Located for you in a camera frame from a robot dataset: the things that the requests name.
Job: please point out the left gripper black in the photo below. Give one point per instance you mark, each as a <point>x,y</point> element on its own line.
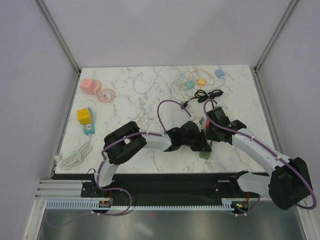
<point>202,143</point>

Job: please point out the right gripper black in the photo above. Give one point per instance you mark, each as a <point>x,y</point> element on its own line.
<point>209,136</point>

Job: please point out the green power strip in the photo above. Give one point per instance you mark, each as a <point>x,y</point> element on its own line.
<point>206,154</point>

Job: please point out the yellow charger plug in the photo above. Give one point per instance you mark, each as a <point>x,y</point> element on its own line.
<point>201,82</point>

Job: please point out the teal charger plug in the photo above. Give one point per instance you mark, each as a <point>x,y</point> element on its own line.
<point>189,84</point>

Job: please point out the blue charger plug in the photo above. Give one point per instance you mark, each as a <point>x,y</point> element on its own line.
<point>220,73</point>

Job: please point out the red cube power socket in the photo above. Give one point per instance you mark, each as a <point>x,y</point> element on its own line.
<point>207,124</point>

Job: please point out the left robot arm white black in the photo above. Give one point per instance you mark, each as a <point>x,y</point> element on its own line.
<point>124,143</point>

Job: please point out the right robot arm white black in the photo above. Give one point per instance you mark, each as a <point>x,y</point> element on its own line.
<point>287,182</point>

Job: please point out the yellow cube power socket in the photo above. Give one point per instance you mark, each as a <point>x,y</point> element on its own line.
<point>84,116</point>

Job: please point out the pink cube power socket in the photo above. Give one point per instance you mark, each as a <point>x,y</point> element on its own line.
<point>90,86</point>

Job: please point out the teal power strip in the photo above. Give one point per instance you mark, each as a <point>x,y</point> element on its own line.
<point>89,128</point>

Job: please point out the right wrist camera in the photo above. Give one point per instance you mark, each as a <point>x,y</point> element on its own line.
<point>218,116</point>

